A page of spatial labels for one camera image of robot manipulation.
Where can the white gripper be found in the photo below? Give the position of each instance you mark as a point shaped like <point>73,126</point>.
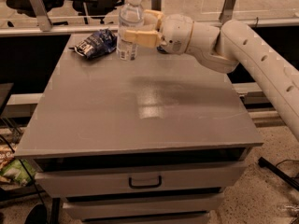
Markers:
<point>175,34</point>

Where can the clear plastic water bottle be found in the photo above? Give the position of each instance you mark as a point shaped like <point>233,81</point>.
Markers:
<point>130,16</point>

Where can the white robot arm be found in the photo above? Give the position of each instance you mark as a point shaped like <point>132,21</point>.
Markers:
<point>222,50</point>

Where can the crumpled blue chip bag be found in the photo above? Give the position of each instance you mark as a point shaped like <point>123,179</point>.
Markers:
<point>98,44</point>

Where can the grey drawer cabinet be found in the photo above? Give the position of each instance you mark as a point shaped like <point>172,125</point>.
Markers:
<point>100,122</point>

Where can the black stand leg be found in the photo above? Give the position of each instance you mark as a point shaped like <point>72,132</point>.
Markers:
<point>291,181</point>

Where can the green snack bag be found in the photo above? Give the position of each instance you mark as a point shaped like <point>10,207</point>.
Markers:
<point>19,171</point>

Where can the right metal bracket post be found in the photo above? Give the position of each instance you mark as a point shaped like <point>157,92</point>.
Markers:
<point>227,11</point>

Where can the left metal bracket post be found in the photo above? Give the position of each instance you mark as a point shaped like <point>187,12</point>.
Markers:
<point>43,20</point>

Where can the black drawer handle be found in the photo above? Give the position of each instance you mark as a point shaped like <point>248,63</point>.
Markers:
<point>150,183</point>

